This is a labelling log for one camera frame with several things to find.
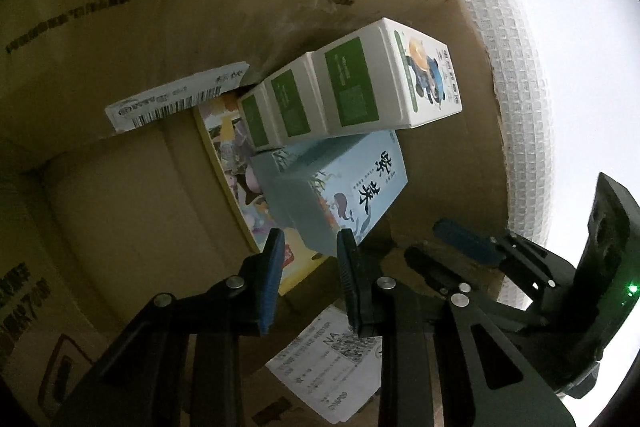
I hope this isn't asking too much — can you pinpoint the white barcode shipping label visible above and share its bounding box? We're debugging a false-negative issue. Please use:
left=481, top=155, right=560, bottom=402
left=105, top=62, right=250, bottom=135

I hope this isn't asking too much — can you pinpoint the white box green label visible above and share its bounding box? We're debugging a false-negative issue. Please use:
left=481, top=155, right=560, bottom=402
left=264, top=53, right=331, bottom=145
left=312, top=18, right=463, bottom=140
left=236, top=88, right=281, bottom=154

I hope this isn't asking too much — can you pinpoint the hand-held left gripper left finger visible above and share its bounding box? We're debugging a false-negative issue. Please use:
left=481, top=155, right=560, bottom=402
left=52, top=229, right=286, bottom=427

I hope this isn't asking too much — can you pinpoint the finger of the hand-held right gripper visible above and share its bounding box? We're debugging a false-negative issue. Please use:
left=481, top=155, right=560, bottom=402
left=404, top=244, right=548, bottom=330
left=433, top=218, right=576, bottom=305

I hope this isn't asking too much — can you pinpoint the light blue printed box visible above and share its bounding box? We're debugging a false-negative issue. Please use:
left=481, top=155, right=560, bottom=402
left=248, top=129, right=408, bottom=258

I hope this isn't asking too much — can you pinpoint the brown cardboard box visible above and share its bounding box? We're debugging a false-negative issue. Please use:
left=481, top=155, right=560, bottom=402
left=0, top=0, right=506, bottom=427

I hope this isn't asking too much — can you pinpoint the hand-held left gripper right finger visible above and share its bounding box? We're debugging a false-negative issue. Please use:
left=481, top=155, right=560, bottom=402
left=336, top=229, right=576, bottom=427

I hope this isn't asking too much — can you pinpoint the yellow cartoon box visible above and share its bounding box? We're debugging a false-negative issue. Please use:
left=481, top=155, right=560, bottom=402
left=192, top=94, right=331, bottom=297

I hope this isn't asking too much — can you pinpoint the white printed shipping label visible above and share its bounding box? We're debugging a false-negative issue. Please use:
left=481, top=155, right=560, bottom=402
left=265, top=304, right=383, bottom=425

